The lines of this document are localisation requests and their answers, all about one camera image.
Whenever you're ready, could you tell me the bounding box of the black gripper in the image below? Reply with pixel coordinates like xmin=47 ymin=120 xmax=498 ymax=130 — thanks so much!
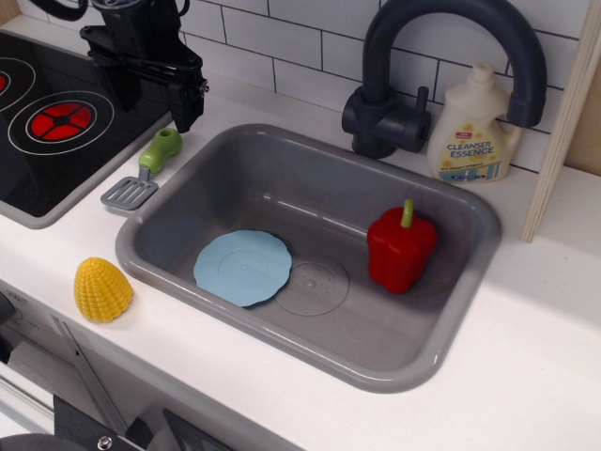
xmin=80 ymin=7 xmax=207 ymax=133

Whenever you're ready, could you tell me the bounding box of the grey spatula green handle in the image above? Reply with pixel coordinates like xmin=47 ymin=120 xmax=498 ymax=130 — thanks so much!
xmin=100 ymin=128 xmax=183 ymax=211

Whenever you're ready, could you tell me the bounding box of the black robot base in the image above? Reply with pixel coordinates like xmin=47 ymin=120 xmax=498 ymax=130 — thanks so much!
xmin=0 ymin=394 xmax=236 ymax=451

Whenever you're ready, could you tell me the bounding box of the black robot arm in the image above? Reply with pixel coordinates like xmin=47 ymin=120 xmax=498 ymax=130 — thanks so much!
xmin=80 ymin=0 xmax=208 ymax=133

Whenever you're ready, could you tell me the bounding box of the grey plastic sink basin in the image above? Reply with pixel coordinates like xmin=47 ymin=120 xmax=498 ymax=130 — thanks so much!
xmin=116 ymin=124 xmax=502 ymax=393

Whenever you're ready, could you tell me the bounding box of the light blue plate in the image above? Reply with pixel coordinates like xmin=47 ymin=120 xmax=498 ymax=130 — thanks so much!
xmin=193 ymin=230 xmax=292 ymax=307

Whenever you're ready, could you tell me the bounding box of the black toy stove top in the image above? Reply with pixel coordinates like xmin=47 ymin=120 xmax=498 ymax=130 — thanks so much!
xmin=1 ymin=31 xmax=171 ymax=229

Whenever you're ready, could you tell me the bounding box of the yellow toy corn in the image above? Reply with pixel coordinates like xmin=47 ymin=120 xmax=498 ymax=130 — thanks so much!
xmin=74 ymin=257 xmax=133 ymax=322

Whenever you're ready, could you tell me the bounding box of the dark grey faucet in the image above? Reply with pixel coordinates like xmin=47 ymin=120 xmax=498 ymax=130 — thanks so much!
xmin=342 ymin=0 xmax=547 ymax=159

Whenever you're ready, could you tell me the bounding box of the red toy bell pepper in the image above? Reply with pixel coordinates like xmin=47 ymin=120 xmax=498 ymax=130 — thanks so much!
xmin=367 ymin=198 xmax=438 ymax=294

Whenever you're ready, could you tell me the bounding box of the cream cleanser bottle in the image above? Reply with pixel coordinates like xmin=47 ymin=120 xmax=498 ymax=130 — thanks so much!
xmin=426 ymin=62 xmax=522 ymax=183

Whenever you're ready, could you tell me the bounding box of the light wooden side panel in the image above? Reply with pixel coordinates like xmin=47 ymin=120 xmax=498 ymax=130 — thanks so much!
xmin=521 ymin=0 xmax=600 ymax=243

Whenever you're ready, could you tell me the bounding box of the black braided cable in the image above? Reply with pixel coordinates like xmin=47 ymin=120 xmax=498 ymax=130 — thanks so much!
xmin=27 ymin=0 xmax=90 ymax=22

